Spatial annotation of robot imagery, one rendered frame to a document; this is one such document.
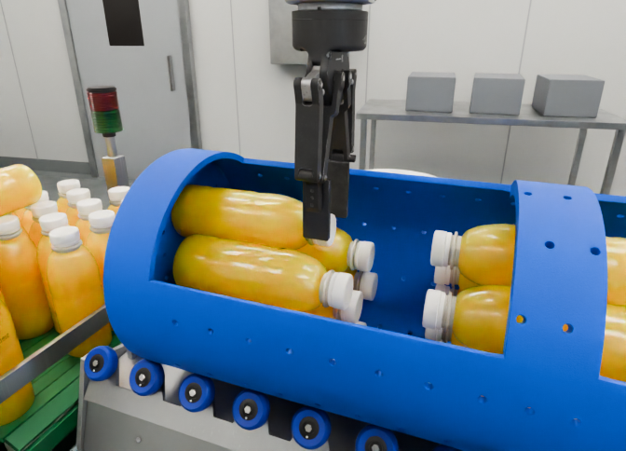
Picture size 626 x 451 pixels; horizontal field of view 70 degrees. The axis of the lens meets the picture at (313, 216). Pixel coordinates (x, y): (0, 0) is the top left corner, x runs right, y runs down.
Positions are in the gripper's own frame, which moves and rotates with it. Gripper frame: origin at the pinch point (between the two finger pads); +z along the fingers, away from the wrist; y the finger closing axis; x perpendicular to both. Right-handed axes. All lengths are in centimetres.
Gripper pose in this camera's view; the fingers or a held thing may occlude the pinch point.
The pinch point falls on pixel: (326, 202)
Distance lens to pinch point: 51.8
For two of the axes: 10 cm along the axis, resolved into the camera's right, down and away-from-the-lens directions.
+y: 3.5, -3.5, 8.7
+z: 0.0, 9.3, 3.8
